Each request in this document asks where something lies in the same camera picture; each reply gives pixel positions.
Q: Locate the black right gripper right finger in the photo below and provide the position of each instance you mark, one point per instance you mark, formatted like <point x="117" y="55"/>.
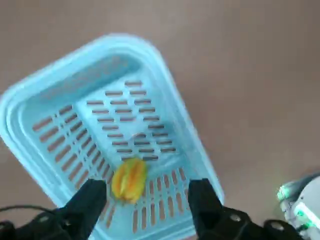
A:
<point x="210" y="215"/>

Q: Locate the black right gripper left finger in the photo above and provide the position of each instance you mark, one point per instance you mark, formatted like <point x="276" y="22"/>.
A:
<point x="75" y="215"/>

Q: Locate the yellow star fruit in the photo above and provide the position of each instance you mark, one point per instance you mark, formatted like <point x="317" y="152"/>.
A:
<point x="130" y="180"/>

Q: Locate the blue plastic basket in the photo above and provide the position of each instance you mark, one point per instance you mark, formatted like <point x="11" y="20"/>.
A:
<point x="30" y="100"/>

